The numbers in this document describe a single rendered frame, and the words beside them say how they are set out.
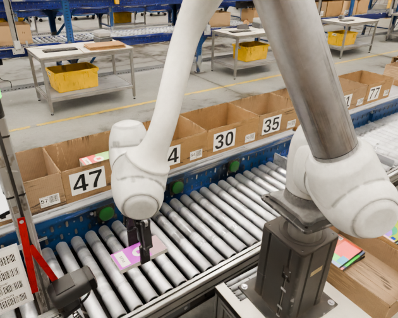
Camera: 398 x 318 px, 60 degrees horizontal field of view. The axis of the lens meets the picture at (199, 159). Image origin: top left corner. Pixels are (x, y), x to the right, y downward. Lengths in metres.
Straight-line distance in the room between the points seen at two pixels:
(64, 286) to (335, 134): 0.76
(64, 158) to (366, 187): 1.46
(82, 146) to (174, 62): 1.19
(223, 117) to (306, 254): 1.39
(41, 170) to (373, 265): 1.57
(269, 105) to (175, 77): 1.87
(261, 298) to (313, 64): 0.94
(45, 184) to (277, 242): 0.97
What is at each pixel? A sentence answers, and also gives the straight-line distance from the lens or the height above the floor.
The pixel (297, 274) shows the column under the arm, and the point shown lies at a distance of 1.17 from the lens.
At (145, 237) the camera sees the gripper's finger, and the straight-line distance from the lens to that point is 1.00.
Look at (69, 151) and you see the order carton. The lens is 1.87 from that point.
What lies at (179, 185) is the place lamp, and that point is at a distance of 1.80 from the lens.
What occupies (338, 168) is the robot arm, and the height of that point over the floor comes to 1.46.
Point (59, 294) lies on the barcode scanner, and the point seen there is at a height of 1.08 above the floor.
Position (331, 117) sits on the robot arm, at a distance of 0.74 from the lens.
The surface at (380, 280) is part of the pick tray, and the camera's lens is 1.61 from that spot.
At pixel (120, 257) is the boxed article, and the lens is 1.11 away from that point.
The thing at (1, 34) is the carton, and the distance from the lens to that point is 5.73.
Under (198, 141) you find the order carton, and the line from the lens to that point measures 1.85.
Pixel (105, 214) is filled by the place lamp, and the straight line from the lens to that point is 1.67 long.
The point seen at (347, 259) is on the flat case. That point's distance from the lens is 1.58.
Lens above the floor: 1.82
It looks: 29 degrees down
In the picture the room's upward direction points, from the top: 1 degrees clockwise
